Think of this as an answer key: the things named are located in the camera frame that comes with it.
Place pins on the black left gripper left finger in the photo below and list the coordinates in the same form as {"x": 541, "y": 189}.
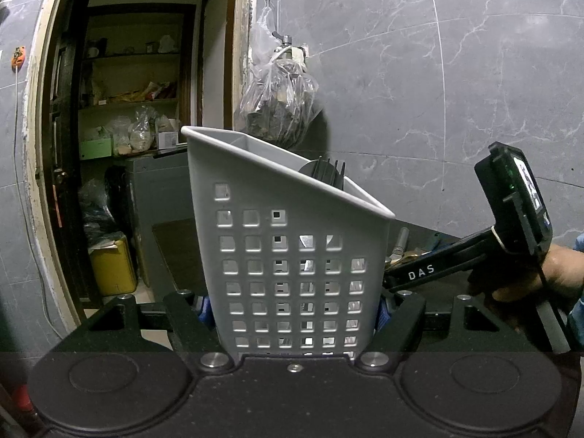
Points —
{"x": 192, "y": 340}

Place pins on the orange wall hook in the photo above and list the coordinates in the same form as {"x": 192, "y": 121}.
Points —
{"x": 18, "y": 58}

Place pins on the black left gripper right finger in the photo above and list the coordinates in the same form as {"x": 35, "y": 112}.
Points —
{"x": 400, "y": 336}

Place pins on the grey perforated plastic utensil caddy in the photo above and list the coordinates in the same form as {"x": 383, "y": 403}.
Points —
{"x": 292, "y": 265}

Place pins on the grey cabinet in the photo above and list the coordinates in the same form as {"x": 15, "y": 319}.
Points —
{"x": 160, "y": 193}

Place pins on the yellow plastic jerrycan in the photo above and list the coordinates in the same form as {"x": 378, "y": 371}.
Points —
{"x": 112, "y": 265}

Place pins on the white door frame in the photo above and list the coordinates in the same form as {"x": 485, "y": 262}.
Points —
{"x": 55, "y": 292}

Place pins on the white box on shelf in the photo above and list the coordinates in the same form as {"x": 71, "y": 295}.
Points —
{"x": 167, "y": 139}

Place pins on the clear plastic bag hanging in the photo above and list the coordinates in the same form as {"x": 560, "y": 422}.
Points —
{"x": 279, "y": 99}

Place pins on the person's right hand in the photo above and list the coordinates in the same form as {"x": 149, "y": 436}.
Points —
{"x": 563, "y": 271}

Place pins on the wooden storage shelf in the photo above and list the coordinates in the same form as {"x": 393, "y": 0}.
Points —
{"x": 137, "y": 73}

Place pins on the metal wall tap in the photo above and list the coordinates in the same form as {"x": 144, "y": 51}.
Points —
{"x": 286, "y": 50}

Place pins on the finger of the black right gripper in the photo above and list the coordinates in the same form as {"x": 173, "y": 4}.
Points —
{"x": 463, "y": 255}

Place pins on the green box on shelf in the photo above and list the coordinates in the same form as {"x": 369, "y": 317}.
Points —
{"x": 95, "y": 148}

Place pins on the blue knit sleeve forearm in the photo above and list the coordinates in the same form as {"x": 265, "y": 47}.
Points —
{"x": 576, "y": 316}

